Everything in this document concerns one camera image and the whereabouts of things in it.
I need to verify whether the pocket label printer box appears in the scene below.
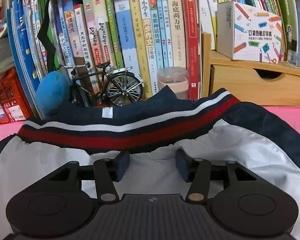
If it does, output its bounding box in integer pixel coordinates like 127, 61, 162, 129
217, 2, 284, 64

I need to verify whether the miniature bicycle model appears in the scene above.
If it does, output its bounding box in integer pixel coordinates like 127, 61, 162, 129
60, 62, 145, 107

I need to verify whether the wooden drawer organizer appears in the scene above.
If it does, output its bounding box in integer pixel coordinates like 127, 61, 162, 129
199, 32, 300, 106

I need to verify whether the blue plush ball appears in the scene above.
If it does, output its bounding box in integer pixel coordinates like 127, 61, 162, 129
35, 71, 71, 116

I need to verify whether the row of books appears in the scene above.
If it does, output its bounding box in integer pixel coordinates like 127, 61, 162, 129
6, 0, 300, 109

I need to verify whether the clear plastic jar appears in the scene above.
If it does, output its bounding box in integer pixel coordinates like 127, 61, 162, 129
157, 67, 189, 100

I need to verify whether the navy and white jacket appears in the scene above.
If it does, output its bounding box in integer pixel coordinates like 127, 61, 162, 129
0, 87, 300, 239

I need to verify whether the red plastic crate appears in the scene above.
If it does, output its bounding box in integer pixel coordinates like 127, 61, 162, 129
0, 67, 33, 124

